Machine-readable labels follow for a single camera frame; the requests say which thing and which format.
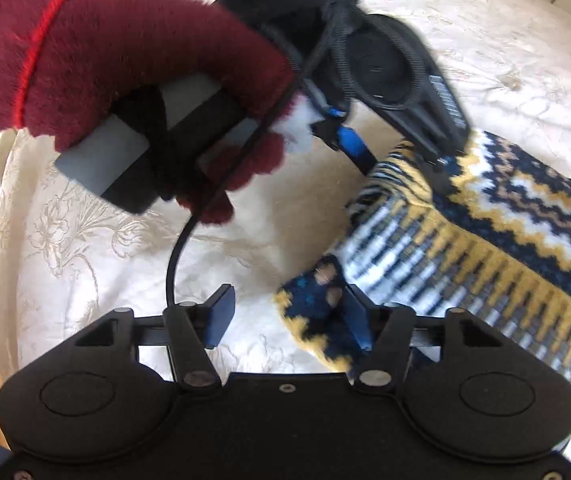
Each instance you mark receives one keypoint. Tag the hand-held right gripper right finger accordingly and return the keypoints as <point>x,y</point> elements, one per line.
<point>355,320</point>

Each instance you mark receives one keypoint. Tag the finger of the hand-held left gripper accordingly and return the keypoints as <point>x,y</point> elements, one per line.
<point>438,172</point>
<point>350,142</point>

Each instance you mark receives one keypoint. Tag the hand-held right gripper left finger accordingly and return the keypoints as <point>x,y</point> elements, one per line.
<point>218,315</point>

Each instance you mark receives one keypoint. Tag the navy yellow white patterned sweater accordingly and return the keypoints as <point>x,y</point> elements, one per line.
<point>490,240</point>

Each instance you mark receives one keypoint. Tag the cream embroidered bedspread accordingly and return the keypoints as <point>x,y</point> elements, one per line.
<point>90,240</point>

